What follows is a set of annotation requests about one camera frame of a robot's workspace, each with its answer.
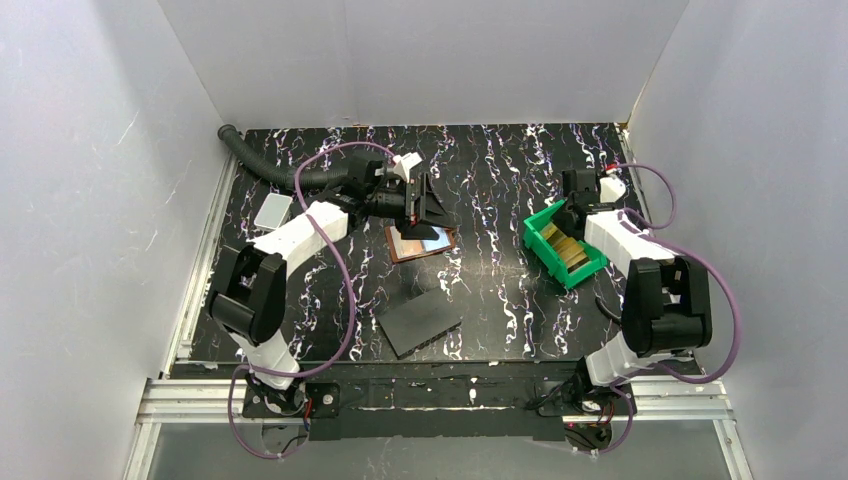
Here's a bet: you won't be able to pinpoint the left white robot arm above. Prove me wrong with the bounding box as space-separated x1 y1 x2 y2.
205 150 451 392

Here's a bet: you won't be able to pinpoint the white plastic box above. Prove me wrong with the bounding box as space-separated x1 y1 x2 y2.
254 193 293 232

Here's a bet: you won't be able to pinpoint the green plastic card tray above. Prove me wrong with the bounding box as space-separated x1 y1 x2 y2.
522 200 609 290

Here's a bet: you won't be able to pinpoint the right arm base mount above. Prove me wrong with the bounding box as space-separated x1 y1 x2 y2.
523 379 637 457

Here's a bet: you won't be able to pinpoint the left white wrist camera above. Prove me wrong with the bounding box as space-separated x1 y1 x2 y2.
392 152 423 183

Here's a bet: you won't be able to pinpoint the black foam block front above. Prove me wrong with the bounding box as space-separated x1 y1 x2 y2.
377 290 462 359

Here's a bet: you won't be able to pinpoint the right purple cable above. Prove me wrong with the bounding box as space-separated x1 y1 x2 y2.
596 162 743 458

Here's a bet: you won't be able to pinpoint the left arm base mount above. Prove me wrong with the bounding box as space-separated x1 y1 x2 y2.
241 373 341 454

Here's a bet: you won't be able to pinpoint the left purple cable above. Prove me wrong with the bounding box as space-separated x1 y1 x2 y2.
226 141 399 461

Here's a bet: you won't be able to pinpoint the black corrugated hose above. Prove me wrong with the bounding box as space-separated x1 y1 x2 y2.
217 123 352 192

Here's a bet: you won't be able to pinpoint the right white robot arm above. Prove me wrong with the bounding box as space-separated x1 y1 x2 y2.
552 168 713 392

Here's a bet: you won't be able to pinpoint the purple cable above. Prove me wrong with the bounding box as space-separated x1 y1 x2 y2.
596 162 743 458
226 141 399 461

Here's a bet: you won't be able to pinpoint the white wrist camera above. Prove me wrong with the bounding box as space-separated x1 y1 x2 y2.
392 152 423 183
599 168 627 203

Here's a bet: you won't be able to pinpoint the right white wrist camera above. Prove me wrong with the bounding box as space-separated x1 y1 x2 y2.
599 168 627 203

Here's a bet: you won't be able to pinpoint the brown leather card holder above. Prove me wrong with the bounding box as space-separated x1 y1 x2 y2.
385 226 456 264

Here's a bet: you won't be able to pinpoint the cards in green tray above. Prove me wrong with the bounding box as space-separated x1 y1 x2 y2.
541 222 590 274

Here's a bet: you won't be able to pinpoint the gold credit card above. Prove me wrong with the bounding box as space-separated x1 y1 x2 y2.
390 239 426 262

